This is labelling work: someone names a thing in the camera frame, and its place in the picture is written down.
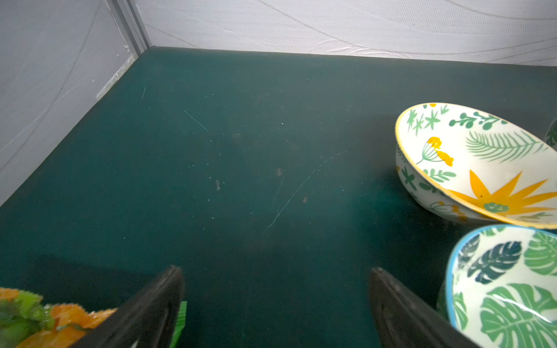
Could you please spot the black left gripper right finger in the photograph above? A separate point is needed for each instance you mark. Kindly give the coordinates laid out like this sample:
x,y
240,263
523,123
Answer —
x,y
403,319

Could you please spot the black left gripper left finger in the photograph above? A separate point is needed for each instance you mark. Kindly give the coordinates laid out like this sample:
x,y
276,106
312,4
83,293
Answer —
x,y
148,319

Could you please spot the green monstera leaf bowl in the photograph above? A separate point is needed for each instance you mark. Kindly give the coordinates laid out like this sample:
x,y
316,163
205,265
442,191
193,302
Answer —
x,y
500,287

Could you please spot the green orange snack packet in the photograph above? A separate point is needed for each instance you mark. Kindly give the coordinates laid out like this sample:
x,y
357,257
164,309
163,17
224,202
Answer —
x,y
27,322

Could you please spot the yellow flower leaf bowl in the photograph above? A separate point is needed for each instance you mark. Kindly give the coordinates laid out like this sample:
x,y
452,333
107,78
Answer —
x,y
472,167

